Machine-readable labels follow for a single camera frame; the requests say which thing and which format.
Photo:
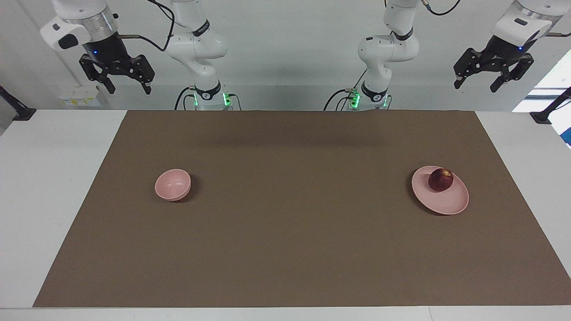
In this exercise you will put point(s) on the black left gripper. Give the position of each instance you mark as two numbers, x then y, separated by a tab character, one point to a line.
502	53

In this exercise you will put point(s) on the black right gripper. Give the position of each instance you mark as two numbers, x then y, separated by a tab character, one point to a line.
107	51

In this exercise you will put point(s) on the red apple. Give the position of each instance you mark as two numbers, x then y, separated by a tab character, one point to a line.
440	180

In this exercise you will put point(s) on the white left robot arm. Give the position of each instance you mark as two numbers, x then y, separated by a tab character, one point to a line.
383	49

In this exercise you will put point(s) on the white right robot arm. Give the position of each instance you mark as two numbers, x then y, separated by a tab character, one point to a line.
196	49

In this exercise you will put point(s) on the pink bowl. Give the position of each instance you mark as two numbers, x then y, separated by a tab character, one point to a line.
171	185

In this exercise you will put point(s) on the pink plate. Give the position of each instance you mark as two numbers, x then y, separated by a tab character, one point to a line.
446	203

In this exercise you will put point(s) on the black clamp stand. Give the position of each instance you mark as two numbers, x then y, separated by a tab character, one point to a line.
546	115
20	113

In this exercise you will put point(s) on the blue object at edge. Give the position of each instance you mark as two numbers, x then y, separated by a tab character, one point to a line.
567	137

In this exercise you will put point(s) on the brown table mat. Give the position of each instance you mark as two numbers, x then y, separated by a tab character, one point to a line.
294	232

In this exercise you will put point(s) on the white wall socket box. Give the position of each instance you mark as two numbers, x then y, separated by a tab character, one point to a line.
80	96

